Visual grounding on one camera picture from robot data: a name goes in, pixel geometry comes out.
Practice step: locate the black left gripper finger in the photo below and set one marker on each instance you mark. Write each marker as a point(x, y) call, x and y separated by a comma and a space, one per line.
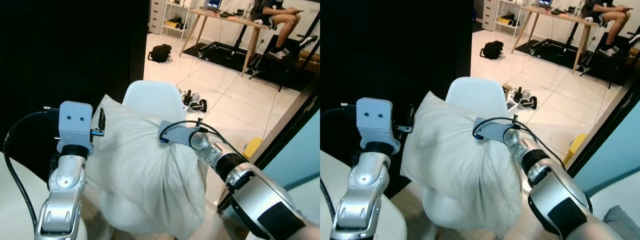
point(412, 116)
point(102, 120)

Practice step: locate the white bed pillow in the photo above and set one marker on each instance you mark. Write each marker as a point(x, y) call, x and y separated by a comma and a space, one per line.
point(140, 170)
point(460, 170)

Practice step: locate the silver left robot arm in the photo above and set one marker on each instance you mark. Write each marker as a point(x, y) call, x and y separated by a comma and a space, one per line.
point(62, 200)
point(362, 200)

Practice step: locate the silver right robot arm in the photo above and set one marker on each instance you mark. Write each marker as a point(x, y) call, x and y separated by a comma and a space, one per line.
point(555, 195)
point(260, 200)

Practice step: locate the grey fabric pillow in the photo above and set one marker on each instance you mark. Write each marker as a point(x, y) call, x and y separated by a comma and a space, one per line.
point(625, 225)

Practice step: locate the black bag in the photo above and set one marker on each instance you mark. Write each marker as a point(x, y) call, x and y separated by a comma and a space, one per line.
point(160, 53)
point(492, 50)

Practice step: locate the black and white floor gear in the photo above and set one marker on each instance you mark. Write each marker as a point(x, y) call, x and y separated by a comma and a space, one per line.
point(195, 102)
point(527, 100)

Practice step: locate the open brown cardboard box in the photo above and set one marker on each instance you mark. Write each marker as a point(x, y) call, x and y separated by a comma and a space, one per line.
point(508, 91)

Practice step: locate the white drawer unit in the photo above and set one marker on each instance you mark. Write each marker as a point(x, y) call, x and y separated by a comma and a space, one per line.
point(157, 15)
point(490, 14)

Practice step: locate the white shelf rack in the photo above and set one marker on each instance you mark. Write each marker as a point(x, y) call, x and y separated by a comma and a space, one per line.
point(175, 22)
point(507, 20)

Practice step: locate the black floor mat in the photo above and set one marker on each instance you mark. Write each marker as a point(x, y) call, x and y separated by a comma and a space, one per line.
point(550, 50)
point(225, 55)

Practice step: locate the yellow plastic object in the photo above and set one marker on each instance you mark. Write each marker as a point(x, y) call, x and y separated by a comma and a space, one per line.
point(252, 148)
point(575, 147)

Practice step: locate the wooden desk table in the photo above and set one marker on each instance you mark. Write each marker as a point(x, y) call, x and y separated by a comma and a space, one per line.
point(225, 17)
point(555, 13)

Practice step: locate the open laptop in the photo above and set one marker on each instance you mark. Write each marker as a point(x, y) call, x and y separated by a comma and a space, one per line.
point(214, 5)
point(545, 3)

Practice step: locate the seated person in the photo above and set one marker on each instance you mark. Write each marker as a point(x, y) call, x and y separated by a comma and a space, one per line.
point(612, 15)
point(280, 17)

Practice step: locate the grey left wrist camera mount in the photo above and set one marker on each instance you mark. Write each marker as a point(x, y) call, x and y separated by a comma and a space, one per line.
point(375, 125)
point(75, 127)

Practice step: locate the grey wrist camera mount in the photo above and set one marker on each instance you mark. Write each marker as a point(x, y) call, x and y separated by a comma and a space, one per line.
point(75, 127)
point(375, 125)
point(492, 131)
point(177, 132)

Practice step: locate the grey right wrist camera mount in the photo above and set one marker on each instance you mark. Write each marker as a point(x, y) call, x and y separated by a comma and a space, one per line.
point(177, 132)
point(492, 131)

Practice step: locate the dark door frame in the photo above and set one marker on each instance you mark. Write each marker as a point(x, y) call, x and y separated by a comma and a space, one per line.
point(605, 120)
point(285, 125)

